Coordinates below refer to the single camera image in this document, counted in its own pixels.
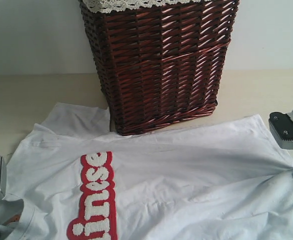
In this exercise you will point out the orange garment tag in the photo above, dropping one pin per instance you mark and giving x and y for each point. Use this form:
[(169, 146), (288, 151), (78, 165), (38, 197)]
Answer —
[(13, 219)]

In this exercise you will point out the white t-shirt red lettering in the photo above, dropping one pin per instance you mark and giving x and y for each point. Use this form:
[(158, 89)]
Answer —
[(73, 179)]

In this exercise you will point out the dark brown wicker basket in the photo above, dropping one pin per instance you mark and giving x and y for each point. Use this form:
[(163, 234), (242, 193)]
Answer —
[(161, 62)]

